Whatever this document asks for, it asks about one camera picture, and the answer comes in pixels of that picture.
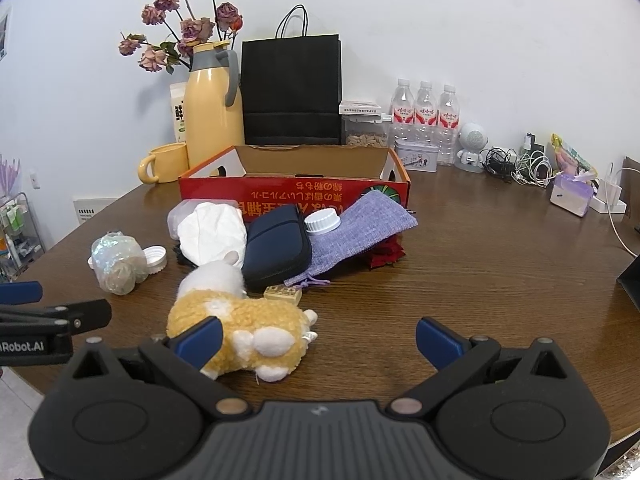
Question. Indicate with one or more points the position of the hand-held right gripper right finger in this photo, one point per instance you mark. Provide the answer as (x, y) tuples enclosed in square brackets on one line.
[(440, 345)]

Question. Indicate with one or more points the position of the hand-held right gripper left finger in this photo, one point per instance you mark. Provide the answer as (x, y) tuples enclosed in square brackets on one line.
[(200, 341)]

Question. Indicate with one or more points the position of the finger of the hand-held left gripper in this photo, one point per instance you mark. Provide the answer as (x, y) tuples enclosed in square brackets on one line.
[(75, 314), (20, 292)]

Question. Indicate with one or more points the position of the white bottle cap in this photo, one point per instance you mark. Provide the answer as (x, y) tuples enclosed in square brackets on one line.
[(90, 261), (322, 220), (155, 258)]

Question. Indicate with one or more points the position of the yellow white plush toy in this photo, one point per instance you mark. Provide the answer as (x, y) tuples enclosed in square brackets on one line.
[(260, 320)]

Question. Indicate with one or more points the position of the iridescent ball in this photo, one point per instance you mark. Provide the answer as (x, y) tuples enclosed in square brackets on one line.
[(117, 260)]

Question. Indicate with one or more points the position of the red rose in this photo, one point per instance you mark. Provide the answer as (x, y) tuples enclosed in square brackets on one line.
[(387, 255)]

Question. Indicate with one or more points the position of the white tissue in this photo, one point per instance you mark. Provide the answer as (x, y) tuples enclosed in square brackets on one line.
[(210, 235)]

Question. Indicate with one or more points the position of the dark blue pouch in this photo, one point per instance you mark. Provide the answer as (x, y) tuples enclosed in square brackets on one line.
[(275, 250)]

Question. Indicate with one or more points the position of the red cardboard box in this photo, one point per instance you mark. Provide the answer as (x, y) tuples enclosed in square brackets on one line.
[(280, 190)]

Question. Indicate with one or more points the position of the metal rolling cart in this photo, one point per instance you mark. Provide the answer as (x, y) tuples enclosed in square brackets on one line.
[(15, 240)]

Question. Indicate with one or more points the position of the small wooden block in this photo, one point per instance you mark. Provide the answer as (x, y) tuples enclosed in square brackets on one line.
[(280, 294)]

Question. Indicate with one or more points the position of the purple plastic strips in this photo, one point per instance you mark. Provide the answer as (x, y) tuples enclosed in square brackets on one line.
[(10, 175)]

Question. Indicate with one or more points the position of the yellow mug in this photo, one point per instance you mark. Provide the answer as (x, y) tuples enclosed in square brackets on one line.
[(167, 162)]

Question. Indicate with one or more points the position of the grey tin box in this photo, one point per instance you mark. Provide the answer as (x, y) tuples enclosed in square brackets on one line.
[(415, 155)]

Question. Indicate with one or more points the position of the purple tissue pack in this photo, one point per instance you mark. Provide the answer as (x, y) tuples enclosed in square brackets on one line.
[(570, 200)]

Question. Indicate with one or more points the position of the dark flat object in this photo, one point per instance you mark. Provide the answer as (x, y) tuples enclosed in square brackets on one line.
[(631, 282)]

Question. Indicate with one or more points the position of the white robot toy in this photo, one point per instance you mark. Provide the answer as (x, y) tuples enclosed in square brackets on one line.
[(472, 140)]

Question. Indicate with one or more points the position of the small black device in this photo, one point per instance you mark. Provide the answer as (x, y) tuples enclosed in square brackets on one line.
[(530, 145)]

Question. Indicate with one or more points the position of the clear nut container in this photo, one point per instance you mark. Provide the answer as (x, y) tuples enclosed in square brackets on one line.
[(367, 137)]

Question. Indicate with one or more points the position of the white power strip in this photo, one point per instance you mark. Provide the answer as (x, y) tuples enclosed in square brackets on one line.
[(610, 197)]

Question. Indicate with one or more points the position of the clear water bottle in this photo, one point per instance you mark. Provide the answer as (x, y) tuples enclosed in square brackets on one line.
[(426, 110), (402, 110), (448, 120)]

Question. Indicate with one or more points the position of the colourful snack packet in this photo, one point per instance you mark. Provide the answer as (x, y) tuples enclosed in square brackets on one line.
[(570, 157)]

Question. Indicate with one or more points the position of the white milk carton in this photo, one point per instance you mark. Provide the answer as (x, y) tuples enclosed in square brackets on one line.
[(177, 110)]

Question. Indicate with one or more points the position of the yellow thermos jug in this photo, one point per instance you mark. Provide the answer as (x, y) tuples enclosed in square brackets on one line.
[(210, 110)]

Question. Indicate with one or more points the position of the white flat box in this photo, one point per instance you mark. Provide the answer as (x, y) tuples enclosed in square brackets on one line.
[(360, 108)]

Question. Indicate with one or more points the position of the brown paper bag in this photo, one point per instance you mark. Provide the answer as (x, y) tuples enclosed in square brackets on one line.
[(632, 180)]

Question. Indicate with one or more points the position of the black paper bag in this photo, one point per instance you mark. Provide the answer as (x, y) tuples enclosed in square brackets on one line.
[(290, 90)]

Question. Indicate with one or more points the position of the dried pink rose bouquet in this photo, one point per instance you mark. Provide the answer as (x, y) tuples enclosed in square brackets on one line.
[(192, 27)]

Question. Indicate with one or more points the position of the white wall socket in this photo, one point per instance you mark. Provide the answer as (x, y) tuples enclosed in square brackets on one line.
[(34, 180)]

